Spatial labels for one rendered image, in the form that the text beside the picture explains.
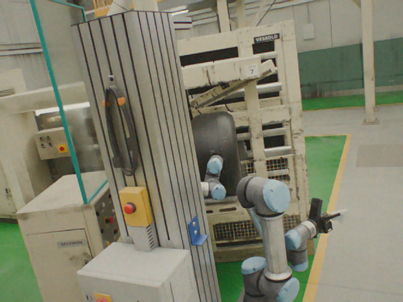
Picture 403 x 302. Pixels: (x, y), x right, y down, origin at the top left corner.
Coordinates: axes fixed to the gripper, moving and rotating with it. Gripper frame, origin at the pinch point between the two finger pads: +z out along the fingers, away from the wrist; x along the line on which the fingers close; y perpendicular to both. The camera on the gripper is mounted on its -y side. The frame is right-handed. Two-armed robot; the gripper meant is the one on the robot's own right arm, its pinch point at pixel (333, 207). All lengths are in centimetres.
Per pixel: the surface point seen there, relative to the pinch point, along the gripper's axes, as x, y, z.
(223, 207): -85, 9, 0
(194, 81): -106, -77, 18
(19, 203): -448, 18, -66
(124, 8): -128, -137, -10
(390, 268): -41, 102, 112
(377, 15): -385, -153, 882
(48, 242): -88, -15, -109
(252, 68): -77, -76, 48
